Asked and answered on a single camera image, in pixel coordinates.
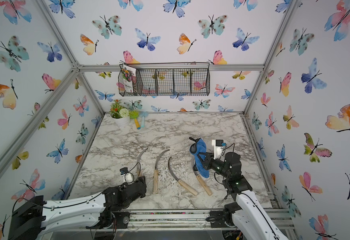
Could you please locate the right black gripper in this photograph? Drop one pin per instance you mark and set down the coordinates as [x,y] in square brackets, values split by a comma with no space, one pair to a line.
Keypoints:
[209,162]

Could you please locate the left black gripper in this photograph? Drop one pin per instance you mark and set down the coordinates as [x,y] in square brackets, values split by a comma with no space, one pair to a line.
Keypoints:
[141,181]

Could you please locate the blue rag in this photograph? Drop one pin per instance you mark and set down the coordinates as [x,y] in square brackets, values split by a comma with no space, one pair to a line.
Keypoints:
[199,149]

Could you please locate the sickle wooden handle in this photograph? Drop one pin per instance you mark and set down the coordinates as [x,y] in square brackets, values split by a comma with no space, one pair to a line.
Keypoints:
[139,171]
[201,181]
[156,173]
[180,182]

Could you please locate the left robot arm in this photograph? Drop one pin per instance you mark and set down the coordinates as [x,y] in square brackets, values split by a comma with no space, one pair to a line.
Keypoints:
[99,211]

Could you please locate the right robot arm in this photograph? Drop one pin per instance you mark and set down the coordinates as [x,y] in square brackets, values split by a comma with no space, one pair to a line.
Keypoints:
[245,213]

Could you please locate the light blue toy tool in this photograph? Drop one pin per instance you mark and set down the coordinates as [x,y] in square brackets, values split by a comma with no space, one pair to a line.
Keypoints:
[143,116]

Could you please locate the green yellow toy brush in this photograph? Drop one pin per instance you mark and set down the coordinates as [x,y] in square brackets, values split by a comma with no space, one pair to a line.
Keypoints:
[134,116]

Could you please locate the potted artificial plant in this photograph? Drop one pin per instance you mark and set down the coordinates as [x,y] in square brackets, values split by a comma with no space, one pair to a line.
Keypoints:
[120,114]

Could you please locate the colourful booklet in basket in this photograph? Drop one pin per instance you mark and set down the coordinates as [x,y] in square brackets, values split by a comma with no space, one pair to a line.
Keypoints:
[129,78]

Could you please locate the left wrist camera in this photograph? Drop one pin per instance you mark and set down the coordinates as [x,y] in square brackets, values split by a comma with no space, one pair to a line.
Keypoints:
[126,175]

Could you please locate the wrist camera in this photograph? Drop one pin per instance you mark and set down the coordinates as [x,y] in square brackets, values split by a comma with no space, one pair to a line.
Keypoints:
[126,175]
[219,148]

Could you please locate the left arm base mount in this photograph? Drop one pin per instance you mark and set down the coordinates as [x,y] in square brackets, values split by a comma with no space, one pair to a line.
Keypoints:
[111,220]

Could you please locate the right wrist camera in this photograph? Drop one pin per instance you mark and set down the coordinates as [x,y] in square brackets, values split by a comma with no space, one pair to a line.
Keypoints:
[219,148]

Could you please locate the aluminium front rail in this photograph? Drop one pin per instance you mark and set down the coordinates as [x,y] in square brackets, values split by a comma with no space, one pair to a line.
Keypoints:
[140,220]

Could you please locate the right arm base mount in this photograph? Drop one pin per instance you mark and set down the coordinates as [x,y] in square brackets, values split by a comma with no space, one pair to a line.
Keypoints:
[223,218]

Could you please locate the black wire basket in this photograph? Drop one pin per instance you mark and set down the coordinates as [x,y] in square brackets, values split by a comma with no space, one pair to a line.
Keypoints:
[168,79]

